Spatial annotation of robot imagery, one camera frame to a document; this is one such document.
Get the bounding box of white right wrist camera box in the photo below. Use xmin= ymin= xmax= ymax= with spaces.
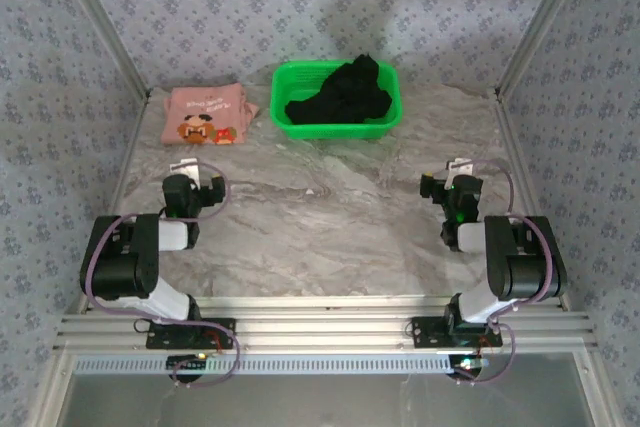
xmin=445 ymin=158 xmax=474 ymax=184

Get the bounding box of green plastic basket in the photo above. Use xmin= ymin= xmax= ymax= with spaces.
xmin=269 ymin=60 xmax=404 ymax=141

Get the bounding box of black t-shirt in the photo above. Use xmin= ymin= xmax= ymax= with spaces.
xmin=284 ymin=53 xmax=394 ymax=126

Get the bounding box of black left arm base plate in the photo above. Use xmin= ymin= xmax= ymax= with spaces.
xmin=145 ymin=317 xmax=237 ymax=351

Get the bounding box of aluminium frame post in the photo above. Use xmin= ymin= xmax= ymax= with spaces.
xmin=493 ymin=0 xmax=594 ymax=101
xmin=48 ymin=0 xmax=153 ymax=101

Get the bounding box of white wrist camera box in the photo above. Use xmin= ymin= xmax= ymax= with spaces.
xmin=445 ymin=158 xmax=474 ymax=184
xmin=168 ymin=158 xmax=202 ymax=184

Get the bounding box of pink printed folded t-shirt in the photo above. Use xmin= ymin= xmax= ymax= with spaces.
xmin=160 ymin=84 xmax=260 ymax=147

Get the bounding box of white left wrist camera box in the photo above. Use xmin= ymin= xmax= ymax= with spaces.
xmin=168 ymin=158 xmax=202 ymax=184

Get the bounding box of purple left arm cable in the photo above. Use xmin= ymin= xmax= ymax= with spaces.
xmin=81 ymin=161 xmax=242 ymax=389

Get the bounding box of grey slotted cable duct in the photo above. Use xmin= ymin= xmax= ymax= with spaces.
xmin=73 ymin=353 xmax=484 ymax=376

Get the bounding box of aluminium mounting rail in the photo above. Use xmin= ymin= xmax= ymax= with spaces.
xmin=52 ymin=295 xmax=599 ymax=354

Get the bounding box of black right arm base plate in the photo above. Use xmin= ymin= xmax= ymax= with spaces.
xmin=409 ymin=315 xmax=504 ymax=349

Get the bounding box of aluminium table side rail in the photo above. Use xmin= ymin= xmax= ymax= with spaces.
xmin=74 ymin=91 xmax=152 ymax=314
xmin=492 ymin=91 xmax=572 ymax=311

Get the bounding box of grey metal panel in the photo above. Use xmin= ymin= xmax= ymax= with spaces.
xmin=62 ymin=374 xmax=599 ymax=427

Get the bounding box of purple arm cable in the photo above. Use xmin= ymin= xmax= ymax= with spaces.
xmin=457 ymin=158 xmax=556 ymax=386
xmin=81 ymin=161 xmax=242 ymax=389

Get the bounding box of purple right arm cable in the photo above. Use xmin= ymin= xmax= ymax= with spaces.
xmin=457 ymin=158 xmax=556 ymax=386

